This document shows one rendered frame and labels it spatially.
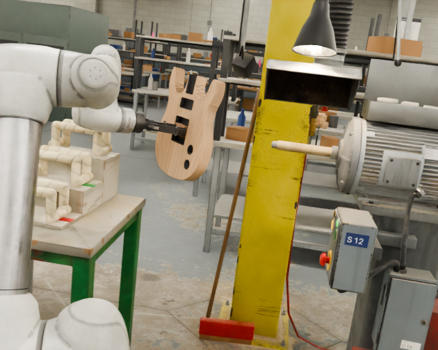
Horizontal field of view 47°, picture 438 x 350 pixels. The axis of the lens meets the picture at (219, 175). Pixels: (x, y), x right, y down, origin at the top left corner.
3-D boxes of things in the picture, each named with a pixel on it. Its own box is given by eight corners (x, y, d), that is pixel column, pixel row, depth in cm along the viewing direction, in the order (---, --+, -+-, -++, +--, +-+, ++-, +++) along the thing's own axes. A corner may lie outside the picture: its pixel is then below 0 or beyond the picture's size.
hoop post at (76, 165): (81, 186, 176) (83, 160, 174) (77, 188, 173) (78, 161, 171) (73, 184, 176) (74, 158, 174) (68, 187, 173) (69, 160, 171)
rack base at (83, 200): (102, 204, 188) (103, 180, 186) (83, 217, 172) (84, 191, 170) (35, 193, 192) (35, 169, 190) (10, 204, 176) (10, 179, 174)
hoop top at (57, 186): (71, 192, 168) (71, 182, 168) (66, 194, 165) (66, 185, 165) (16, 182, 172) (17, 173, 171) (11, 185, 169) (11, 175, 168)
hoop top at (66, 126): (102, 135, 187) (103, 127, 187) (99, 137, 184) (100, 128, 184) (53, 128, 191) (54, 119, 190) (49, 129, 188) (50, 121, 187)
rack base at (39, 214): (83, 217, 173) (83, 213, 172) (61, 230, 158) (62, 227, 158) (10, 203, 177) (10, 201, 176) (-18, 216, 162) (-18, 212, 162)
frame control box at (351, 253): (396, 289, 160) (413, 212, 154) (412, 322, 140) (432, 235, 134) (319, 276, 163) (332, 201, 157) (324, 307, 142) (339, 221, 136)
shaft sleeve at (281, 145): (330, 151, 170) (331, 145, 167) (329, 158, 168) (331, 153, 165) (277, 144, 172) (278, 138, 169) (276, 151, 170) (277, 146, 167)
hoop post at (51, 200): (57, 221, 162) (58, 193, 160) (52, 223, 159) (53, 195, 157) (48, 219, 163) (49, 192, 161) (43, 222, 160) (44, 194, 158)
